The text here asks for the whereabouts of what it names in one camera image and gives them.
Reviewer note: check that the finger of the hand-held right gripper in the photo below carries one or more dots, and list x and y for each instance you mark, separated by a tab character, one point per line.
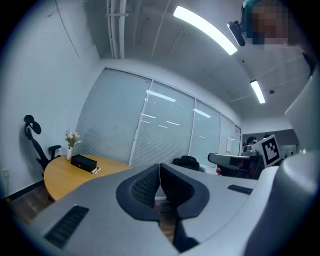
235	171
222	158

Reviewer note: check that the person's head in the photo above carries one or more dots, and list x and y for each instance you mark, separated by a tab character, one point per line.
270	22

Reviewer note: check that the glass partition with blinds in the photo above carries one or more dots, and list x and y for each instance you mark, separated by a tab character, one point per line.
120	120

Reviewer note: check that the white sheet on glass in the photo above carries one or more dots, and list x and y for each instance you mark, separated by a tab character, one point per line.
230	144

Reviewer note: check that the black mesh office chair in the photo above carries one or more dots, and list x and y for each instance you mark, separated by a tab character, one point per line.
186	162

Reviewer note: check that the white pen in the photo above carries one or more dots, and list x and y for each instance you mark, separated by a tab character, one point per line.
98	171

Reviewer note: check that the blue capped white marker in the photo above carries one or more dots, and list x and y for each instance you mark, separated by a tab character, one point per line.
93	170

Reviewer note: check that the round ceiling detector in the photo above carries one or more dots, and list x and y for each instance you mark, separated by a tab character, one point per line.
272	91

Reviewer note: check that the round wooden table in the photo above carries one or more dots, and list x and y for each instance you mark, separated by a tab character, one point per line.
65	177

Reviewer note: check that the white ceiling pipes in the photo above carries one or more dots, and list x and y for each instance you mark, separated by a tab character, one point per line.
117	27

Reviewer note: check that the pink flower bouquet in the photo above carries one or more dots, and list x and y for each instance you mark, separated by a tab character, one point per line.
72	137

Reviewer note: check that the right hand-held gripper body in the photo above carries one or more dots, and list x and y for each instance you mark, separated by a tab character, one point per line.
270	152

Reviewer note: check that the short ceiling light bar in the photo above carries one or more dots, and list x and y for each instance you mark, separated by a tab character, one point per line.
258	91

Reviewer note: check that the small pale vase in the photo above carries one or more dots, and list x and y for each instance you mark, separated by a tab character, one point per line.
68	154

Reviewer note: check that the long ceiling light bar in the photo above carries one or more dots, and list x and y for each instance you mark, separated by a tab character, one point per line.
205	27

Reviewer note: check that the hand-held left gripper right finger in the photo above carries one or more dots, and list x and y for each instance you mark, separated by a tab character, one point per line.
215	200

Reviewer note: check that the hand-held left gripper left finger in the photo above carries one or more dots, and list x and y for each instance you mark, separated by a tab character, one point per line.
100	212

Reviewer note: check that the black rectangular box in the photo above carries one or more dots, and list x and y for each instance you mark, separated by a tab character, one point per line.
83	162

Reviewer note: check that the black head camera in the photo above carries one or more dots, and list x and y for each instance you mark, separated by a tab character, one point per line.
237	32

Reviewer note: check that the black chair with headrest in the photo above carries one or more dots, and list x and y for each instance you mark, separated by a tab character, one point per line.
37	147

